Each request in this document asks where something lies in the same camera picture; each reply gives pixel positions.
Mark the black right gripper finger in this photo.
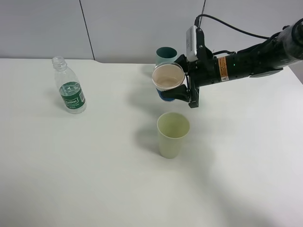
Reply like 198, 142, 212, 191
162, 84, 190, 103
174, 54, 188, 73

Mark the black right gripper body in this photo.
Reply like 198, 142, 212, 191
187, 52, 251, 108

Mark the blue sleeved cream cup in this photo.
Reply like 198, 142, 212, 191
152, 62, 185, 102

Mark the clear bottle with green label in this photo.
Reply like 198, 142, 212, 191
52, 56, 87, 114

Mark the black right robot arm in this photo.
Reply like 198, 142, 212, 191
159, 15, 303, 108

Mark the teal cylindrical cup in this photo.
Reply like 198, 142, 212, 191
156, 47, 178, 65

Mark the light green plastic cup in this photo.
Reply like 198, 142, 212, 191
157, 112, 190, 159

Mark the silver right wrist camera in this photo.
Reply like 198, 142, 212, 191
186, 25, 205, 62

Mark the black right camera cable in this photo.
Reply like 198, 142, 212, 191
194, 14, 270, 40

